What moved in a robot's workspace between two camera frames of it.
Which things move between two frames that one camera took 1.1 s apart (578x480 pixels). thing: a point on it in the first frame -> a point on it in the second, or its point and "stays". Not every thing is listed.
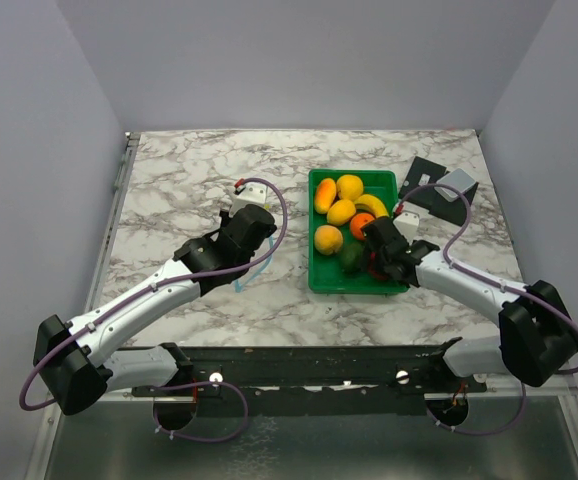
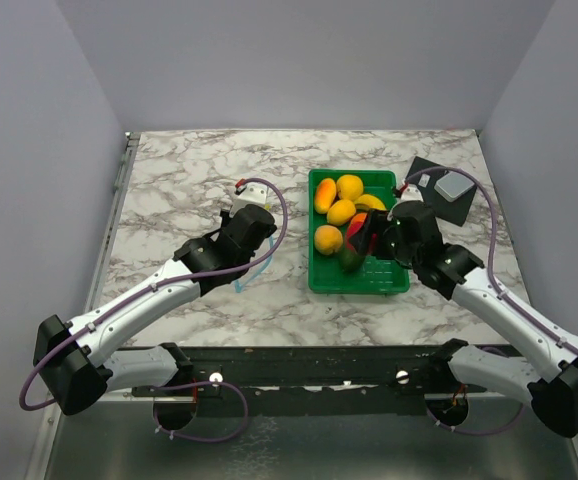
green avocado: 352,256 stays
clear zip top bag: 243,281 stays
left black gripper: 226,219 stays
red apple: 375,274 -> 356,224
